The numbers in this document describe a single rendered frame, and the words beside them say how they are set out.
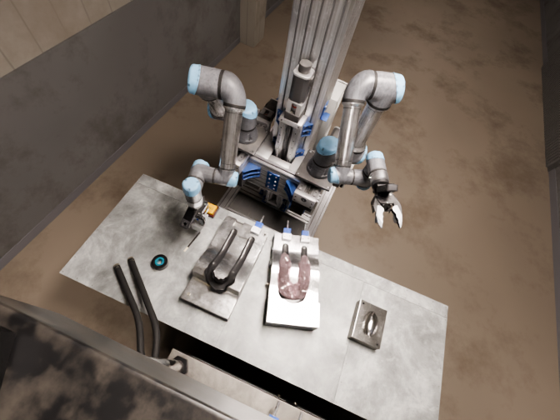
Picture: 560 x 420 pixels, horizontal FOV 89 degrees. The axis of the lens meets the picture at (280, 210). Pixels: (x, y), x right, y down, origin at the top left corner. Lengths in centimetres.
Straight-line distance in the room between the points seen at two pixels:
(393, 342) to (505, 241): 224
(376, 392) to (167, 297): 113
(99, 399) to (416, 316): 166
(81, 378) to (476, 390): 283
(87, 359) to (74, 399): 3
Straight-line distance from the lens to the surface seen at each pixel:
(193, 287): 156
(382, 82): 131
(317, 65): 152
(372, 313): 167
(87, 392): 38
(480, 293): 325
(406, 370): 178
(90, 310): 262
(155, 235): 176
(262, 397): 158
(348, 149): 130
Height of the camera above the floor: 236
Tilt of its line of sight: 60 degrees down
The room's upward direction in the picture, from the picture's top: 16 degrees clockwise
